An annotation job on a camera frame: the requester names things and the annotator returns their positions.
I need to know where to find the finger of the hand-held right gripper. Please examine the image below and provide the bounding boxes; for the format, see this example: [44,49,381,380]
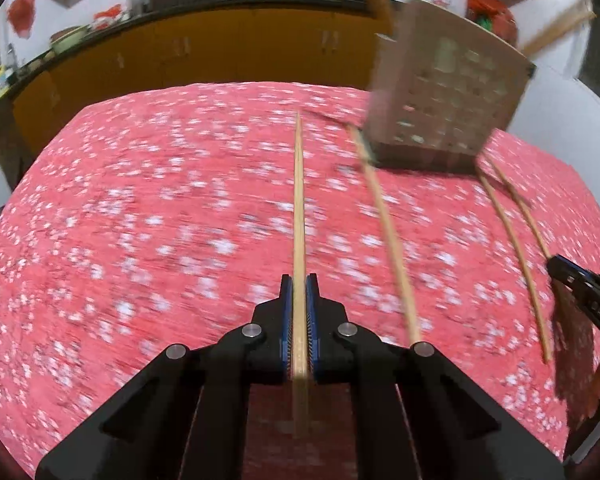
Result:
[547,255,600,313]

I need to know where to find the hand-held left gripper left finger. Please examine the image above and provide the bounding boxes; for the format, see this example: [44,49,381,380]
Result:
[35,275,294,480]

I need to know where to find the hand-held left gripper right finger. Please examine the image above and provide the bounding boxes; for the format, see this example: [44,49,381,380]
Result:
[306,274,566,480]

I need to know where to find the beige perforated chopstick holder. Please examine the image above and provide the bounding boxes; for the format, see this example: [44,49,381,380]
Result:
[367,0,537,173]

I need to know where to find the red floral tablecloth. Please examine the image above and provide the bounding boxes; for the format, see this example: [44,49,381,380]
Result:
[0,82,600,480]

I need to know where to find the wooden base cabinets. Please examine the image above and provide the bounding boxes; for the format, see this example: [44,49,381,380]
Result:
[10,7,406,157]

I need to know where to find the large red plastic bag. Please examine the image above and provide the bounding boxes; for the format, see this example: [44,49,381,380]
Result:
[465,0,519,44]

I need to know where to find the black kitchen countertop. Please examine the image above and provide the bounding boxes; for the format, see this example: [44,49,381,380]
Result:
[0,0,397,117]

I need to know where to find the small red plastic bag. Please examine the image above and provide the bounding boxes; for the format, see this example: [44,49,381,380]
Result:
[92,4,124,30]

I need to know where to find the green basin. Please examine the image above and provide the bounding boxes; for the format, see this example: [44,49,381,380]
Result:
[50,25,89,54]

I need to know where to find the hanging red plastic bag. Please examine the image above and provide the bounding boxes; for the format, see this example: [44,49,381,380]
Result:
[7,0,35,39]

